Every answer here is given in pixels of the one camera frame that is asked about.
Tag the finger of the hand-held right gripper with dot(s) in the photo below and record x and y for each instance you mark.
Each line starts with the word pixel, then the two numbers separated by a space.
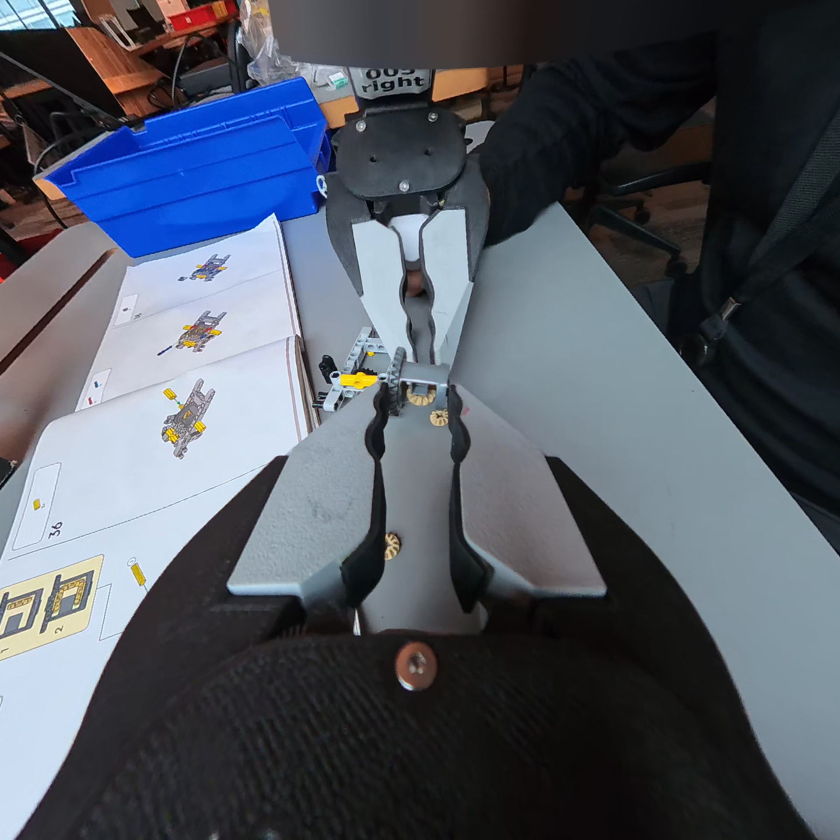
pixel 377 275
pixel 449 262

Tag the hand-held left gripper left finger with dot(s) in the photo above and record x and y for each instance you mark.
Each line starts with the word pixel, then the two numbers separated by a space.
pixel 308 518

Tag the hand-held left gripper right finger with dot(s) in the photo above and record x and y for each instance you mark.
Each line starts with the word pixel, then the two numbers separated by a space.
pixel 525 525

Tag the grey lego frame assembly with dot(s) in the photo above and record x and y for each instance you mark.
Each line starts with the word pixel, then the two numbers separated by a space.
pixel 354 379

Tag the grey lego differential housing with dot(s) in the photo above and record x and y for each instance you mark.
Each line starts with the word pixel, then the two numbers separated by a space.
pixel 423 374

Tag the tan lego bevel gear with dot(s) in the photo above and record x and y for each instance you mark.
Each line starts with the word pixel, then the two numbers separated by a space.
pixel 438 417
pixel 392 544
pixel 420 394

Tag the lego instruction booklet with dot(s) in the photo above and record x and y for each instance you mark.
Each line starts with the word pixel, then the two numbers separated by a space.
pixel 197 394

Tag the person's right hand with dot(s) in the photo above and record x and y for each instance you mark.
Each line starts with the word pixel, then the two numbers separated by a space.
pixel 416 283

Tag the crumpled clear plastic bag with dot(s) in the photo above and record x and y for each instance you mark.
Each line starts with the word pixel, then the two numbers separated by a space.
pixel 262 52

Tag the blue plastic bin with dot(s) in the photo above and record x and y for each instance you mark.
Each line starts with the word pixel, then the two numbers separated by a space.
pixel 197 177

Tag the red storage bin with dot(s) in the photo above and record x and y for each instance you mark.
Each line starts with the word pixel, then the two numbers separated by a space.
pixel 203 12

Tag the wooden workbench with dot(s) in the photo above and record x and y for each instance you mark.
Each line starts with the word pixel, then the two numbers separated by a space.
pixel 131 72

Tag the black monitor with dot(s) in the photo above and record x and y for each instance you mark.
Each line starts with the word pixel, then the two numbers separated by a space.
pixel 46 65

